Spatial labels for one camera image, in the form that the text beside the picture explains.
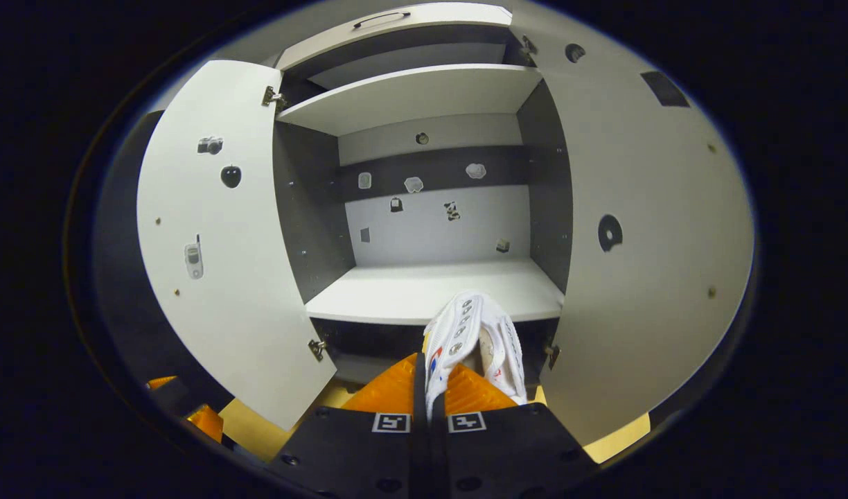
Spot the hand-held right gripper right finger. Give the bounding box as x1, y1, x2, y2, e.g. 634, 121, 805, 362
431, 362, 599, 499

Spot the beige cabinet drawer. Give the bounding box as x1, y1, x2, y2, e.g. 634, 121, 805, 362
275, 2, 513, 70

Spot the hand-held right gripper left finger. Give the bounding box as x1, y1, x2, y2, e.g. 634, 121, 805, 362
267, 352, 433, 499

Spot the white shoe cabinet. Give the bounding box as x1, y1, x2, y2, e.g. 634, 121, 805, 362
275, 0, 577, 389

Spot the white shoe cabinet door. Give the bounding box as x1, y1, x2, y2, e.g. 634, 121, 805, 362
136, 59, 338, 432
511, 0, 756, 448

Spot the black drawer handle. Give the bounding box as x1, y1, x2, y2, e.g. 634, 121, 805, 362
353, 10, 411, 30

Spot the white cabinet shelf board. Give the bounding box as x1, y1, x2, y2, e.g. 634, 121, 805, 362
277, 64, 544, 137
305, 258, 565, 326

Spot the white sneaker shoe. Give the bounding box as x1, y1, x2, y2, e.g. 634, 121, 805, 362
422, 291, 529, 422

